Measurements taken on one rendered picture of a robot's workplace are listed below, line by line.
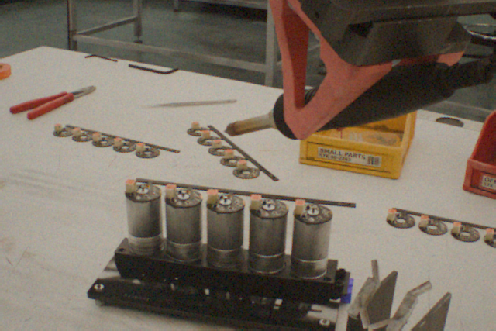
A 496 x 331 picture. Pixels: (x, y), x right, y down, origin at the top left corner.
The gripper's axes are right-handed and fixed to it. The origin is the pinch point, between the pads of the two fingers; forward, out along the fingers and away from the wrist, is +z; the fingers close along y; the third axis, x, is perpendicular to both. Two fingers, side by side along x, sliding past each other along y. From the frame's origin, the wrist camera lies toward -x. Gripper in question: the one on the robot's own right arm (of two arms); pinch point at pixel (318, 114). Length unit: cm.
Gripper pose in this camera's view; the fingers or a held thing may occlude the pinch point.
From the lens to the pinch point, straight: 31.8
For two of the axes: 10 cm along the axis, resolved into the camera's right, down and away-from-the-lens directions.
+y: -8.4, 1.9, -5.1
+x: 4.7, 7.2, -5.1
